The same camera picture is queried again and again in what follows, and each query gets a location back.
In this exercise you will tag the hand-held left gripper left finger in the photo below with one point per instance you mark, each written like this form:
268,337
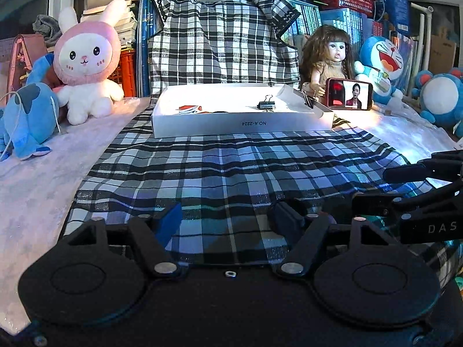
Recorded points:
170,221

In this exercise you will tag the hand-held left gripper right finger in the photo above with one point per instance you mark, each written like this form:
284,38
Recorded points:
285,221

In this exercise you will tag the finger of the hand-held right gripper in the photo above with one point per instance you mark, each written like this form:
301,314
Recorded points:
405,173
372,204

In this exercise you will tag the white cardboard box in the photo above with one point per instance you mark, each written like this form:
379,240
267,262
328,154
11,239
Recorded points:
235,125

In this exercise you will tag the red hair clip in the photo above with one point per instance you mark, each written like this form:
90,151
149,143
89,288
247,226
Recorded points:
188,108

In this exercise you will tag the black round lid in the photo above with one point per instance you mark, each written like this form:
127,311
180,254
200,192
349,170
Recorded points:
220,111

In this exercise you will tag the black white plaid cloth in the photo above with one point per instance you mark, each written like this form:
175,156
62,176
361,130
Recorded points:
224,166

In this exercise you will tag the blue white round plush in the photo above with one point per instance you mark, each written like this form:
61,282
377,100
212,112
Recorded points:
441,97

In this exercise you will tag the red-cased smartphone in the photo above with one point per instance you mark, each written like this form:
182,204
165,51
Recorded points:
349,94

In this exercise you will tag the leaning colourful books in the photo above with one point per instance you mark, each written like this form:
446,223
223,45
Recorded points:
407,61

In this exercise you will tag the blue robot cat plush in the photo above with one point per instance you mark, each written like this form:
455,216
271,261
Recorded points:
383,58

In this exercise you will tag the brown cardboard box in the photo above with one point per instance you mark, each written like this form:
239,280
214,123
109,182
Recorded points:
443,54

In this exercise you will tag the white patterned tablecloth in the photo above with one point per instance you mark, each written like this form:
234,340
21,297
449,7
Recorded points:
36,188

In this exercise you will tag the brown-haired doll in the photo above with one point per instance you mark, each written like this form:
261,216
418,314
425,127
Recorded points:
334,50

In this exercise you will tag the white plastic pipe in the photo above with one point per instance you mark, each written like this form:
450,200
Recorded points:
424,32

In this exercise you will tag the red plastic crate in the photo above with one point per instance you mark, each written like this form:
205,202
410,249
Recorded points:
124,72

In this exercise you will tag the row of blue books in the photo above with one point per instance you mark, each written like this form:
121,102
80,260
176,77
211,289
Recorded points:
347,21

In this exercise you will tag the blue carton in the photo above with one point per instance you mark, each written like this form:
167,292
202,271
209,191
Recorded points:
398,11

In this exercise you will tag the blue spotted plush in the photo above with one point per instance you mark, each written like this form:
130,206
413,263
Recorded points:
25,123

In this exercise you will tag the blue upright books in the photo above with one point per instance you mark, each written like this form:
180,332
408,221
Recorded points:
144,43

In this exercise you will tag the pink white rabbit plush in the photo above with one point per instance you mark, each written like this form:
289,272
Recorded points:
85,58

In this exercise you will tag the stack of pale books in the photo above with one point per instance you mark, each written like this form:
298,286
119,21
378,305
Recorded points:
126,21

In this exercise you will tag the pink bag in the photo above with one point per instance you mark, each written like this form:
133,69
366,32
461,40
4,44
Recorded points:
14,54

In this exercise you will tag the grey cloth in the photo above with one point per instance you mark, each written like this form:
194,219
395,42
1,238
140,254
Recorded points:
47,29

